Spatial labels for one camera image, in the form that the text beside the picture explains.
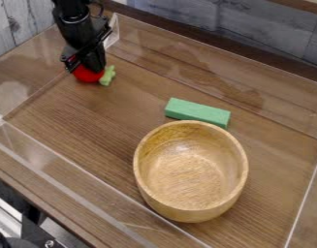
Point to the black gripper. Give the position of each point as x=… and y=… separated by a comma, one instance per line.
x=85, y=35

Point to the red plush strawberry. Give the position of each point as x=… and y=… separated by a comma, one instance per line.
x=88, y=76

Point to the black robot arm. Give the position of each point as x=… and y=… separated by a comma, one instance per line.
x=73, y=9

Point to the green foam block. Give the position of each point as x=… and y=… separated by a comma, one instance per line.
x=185, y=110

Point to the wooden bowl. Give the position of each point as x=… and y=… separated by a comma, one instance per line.
x=192, y=169

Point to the clear acrylic enclosure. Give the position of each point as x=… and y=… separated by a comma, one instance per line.
x=69, y=136

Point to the black metal bracket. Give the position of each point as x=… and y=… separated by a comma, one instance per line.
x=36, y=235

